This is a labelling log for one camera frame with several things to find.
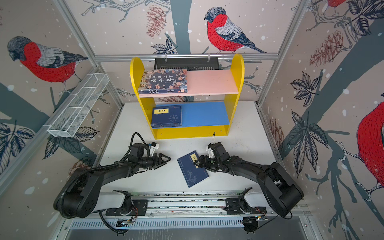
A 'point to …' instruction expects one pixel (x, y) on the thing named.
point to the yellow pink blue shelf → (206, 105)
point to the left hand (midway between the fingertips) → (167, 161)
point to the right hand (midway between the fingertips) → (198, 167)
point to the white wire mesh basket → (68, 122)
